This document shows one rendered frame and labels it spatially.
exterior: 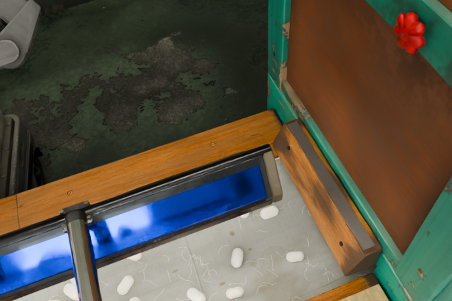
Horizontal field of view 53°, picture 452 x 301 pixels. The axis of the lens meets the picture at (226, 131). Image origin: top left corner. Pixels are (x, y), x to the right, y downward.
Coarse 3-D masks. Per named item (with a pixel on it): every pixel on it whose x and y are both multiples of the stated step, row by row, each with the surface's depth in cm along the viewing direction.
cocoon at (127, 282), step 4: (128, 276) 82; (124, 280) 82; (128, 280) 81; (132, 280) 82; (120, 284) 81; (124, 284) 81; (128, 284) 81; (132, 284) 82; (120, 288) 81; (124, 288) 81; (128, 288) 81; (120, 292) 81; (124, 292) 81
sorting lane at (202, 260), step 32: (288, 192) 93; (224, 224) 89; (256, 224) 89; (288, 224) 88; (160, 256) 86; (192, 256) 86; (224, 256) 85; (256, 256) 85; (320, 256) 84; (160, 288) 82; (224, 288) 81; (256, 288) 81; (288, 288) 81; (320, 288) 80
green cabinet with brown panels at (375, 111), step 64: (320, 0) 68; (384, 0) 51; (448, 0) 43; (320, 64) 76; (384, 64) 58; (448, 64) 44; (320, 128) 85; (384, 128) 63; (448, 128) 50; (384, 192) 69; (448, 192) 51; (448, 256) 55
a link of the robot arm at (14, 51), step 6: (0, 42) 77; (6, 42) 77; (12, 42) 78; (0, 48) 77; (6, 48) 78; (12, 48) 78; (18, 48) 78; (0, 54) 77; (6, 54) 78; (12, 54) 78; (18, 54) 78; (0, 60) 77; (6, 60) 78; (12, 60) 78; (0, 66) 78
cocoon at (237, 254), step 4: (236, 248) 84; (236, 252) 83; (240, 252) 83; (232, 256) 83; (236, 256) 83; (240, 256) 83; (232, 260) 83; (236, 260) 82; (240, 260) 83; (232, 264) 83; (236, 264) 82; (240, 264) 83
